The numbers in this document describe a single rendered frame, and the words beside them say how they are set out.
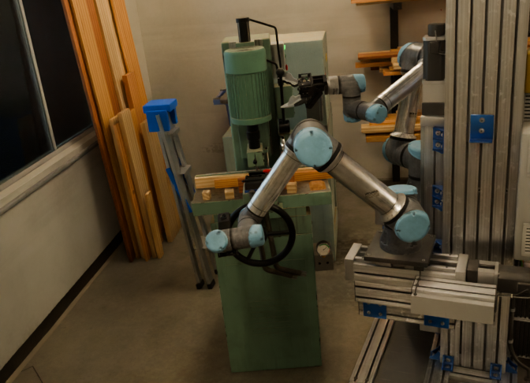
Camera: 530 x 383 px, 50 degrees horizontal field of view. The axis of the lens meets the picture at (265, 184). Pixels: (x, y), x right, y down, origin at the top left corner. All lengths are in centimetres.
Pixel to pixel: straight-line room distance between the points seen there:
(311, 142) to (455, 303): 73
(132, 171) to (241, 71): 167
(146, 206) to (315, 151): 235
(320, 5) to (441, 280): 308
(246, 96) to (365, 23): 249
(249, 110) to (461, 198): 91
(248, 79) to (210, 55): 255
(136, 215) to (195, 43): 170
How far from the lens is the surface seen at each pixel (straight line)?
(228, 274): 258
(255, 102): 238
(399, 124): 257
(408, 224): 187
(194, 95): 500
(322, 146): 174
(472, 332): 244
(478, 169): 212
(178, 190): 332
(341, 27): 473
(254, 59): 235
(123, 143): 379
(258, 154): 247
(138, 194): 388
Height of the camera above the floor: 180
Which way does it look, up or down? 21 degrees down
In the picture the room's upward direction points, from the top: 6 degrees counter-clockwise
